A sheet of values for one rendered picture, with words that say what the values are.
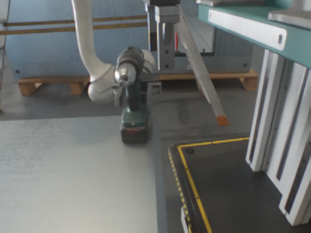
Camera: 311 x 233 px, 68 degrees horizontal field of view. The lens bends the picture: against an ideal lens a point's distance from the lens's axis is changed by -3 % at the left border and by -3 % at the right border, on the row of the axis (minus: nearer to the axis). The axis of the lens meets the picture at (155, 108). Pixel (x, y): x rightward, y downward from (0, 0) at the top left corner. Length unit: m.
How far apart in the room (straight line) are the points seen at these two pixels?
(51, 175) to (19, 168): 0.09
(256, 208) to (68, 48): 2.26
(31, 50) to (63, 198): 2.39
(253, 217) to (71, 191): 0.62
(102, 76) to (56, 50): 1.85
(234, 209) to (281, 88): 0.45
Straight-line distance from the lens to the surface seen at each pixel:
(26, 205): 0.56
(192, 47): 1.71
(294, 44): 0.47
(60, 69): 2.76
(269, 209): 0.97
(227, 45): 2.55
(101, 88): 0.90
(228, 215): 0.91
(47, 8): 2.65
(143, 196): 0.50
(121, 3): 2.44
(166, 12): 0.36
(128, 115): 0.63
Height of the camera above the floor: 1.02
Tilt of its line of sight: 28 degrees down
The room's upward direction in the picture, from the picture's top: 2 degrees counter-clockwise
